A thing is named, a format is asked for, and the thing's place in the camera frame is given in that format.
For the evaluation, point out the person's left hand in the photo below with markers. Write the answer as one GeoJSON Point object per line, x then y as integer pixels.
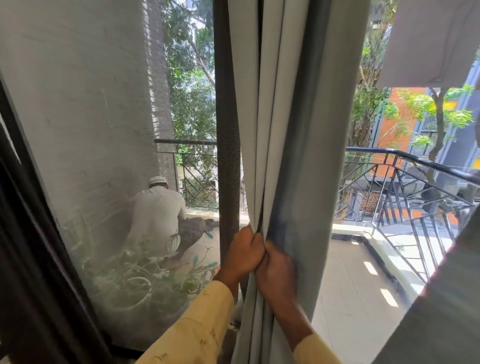
{"type": "Point", "coordinates": [243, 255]}

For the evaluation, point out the person's right hand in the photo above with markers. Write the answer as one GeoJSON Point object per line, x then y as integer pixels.
{"type": "Point", "coordinates": [279, 281]}

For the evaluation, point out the light grey curtain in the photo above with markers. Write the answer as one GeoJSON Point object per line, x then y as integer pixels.
{"type": "Point", "coordinates": [442, 318]}
{"type": "Point", "coordinates": [277, 112]}

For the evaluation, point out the person's left forearm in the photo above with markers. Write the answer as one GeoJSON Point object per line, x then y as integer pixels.
{"type": "Point", "coordinates": [191, 333]}

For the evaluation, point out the person's right forearm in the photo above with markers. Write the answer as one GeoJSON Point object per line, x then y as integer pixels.
{"type": "Point", "coordinates": [296, 330]}

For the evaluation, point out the green plant in dark pot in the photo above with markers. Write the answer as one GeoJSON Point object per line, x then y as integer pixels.
{"type": "Point", "coordinates": [187, 277]}

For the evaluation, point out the leafy plant in white pot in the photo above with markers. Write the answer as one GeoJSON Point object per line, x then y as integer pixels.
{"type": "Point", "coordinates": [131, 292]}

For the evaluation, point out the black metal balcony railing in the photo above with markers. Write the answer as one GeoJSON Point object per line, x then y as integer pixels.
{"type": "Point", "coordinates": [375, 150]}

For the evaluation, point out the tall sword-leaf plant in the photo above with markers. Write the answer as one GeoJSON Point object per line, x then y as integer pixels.
{"type": "Point", "coordinates": [80, 240]}

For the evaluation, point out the orange brick building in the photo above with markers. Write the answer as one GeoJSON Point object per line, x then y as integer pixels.
{"type": "Point", "coordinates": [401, 123]}

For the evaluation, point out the dark textured window post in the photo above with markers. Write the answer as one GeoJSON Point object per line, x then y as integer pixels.
{"type": "Point", "coordinates": [227, 150]}

